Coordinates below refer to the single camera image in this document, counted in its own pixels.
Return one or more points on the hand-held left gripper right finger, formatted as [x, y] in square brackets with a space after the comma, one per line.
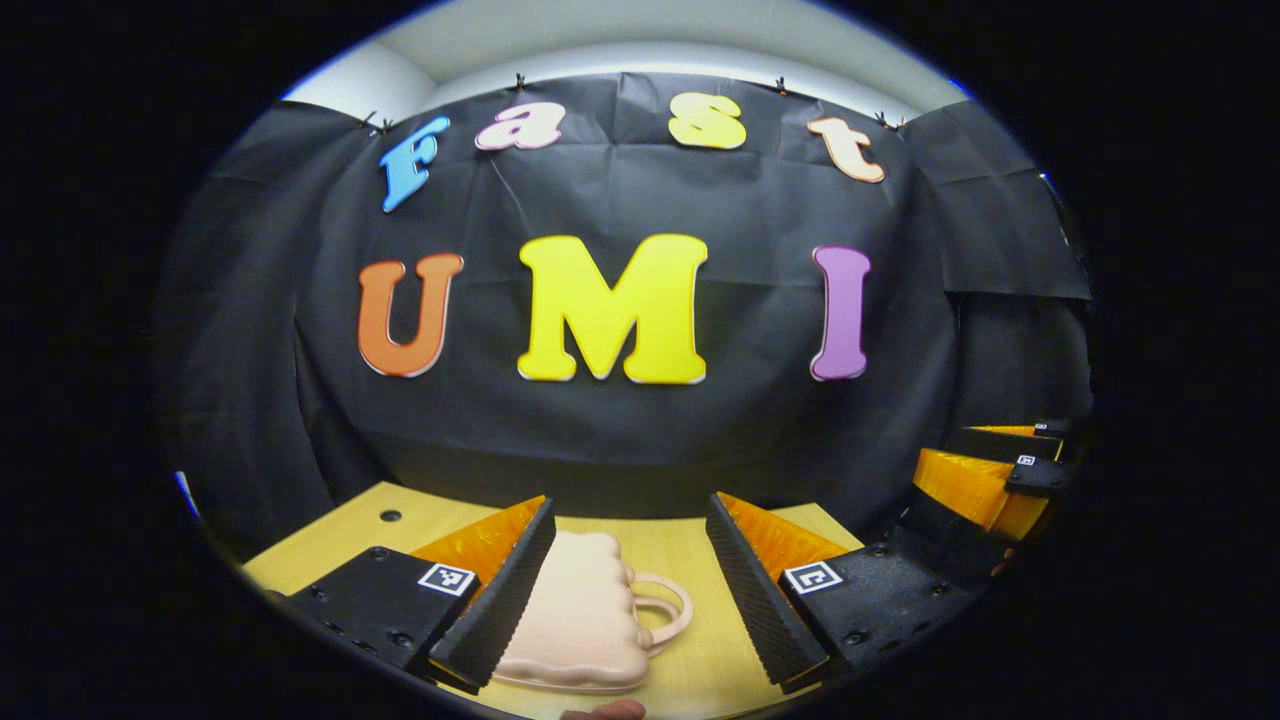
[750, 600]

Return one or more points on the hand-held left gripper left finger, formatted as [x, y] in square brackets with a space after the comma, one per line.
[510, 600]

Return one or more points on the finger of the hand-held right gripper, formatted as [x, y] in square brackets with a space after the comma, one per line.
[1000, 443]
[1040, 478]

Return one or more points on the pink suitcase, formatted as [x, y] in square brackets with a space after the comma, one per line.
[580, 620]

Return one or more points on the black backdrop cloth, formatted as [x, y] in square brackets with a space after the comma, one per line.
[620, 430]

